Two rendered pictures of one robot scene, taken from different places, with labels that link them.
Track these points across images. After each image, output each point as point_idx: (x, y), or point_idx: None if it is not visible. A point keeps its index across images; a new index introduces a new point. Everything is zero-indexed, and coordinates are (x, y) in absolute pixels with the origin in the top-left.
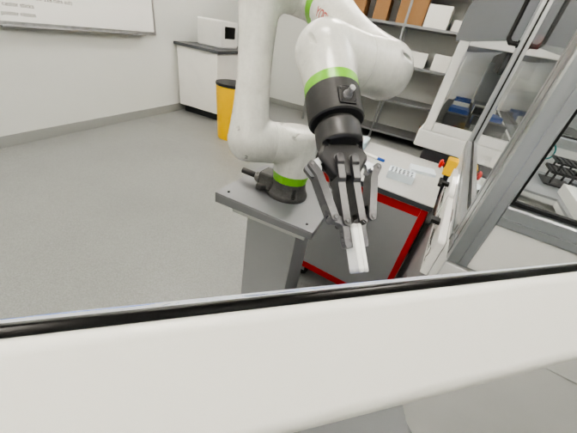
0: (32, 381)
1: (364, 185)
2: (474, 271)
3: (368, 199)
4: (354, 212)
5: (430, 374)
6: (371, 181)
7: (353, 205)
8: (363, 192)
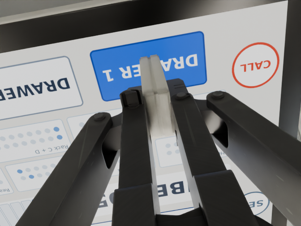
0: None
1: (290, 177)
2: (231, 169)
3: (237, 160)
4: (177, 134)
5: None
6: (283, 213)
7: (180, 147)
8: (264, 152)
